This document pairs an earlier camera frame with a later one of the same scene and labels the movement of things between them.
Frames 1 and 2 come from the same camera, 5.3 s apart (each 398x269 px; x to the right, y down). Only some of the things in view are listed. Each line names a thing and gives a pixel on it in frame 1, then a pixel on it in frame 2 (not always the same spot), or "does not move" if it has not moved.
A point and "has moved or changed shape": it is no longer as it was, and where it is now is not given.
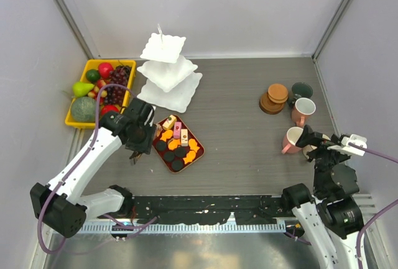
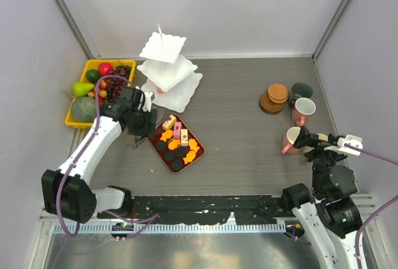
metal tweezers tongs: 135,155 has moved or changed shape
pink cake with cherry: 177,130 does not move
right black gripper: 309,135 does not move
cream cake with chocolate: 184,133 does not move
